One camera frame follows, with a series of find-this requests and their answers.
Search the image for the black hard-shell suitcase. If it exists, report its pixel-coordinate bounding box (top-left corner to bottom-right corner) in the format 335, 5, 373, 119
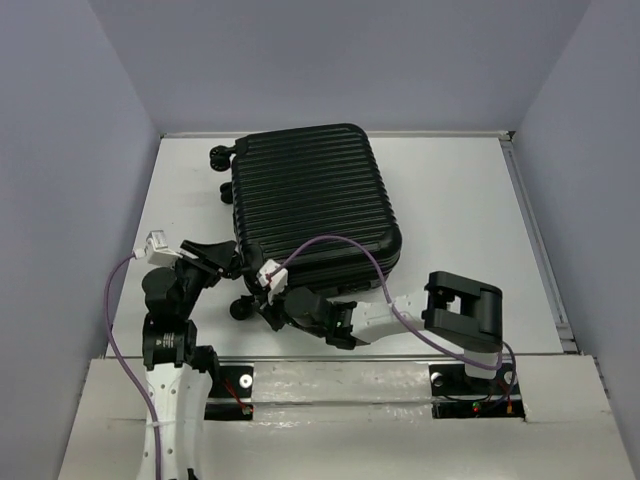
209, 123, 402, 320

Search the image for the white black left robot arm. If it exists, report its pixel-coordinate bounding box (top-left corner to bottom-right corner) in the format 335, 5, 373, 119
137, 235, 239, 479

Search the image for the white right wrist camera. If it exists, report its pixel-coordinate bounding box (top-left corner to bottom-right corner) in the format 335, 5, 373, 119
256, 259, 288, 304

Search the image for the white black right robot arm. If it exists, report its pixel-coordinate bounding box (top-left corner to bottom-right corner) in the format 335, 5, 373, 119
257, 263, 504, 392

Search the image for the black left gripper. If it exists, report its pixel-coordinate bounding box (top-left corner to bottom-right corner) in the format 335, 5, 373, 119
169, 239, 238, 318

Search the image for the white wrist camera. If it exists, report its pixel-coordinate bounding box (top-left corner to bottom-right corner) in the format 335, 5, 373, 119
133, 230, 181, 268
256, 259, 288, 304

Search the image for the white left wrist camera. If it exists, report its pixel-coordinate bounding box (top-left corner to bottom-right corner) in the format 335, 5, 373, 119
133, 230, 181, 268

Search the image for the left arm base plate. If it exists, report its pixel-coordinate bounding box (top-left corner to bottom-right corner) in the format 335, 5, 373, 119
204, 363, 254, 422

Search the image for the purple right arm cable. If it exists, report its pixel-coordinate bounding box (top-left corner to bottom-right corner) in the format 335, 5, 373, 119
269, 234, 516, 371

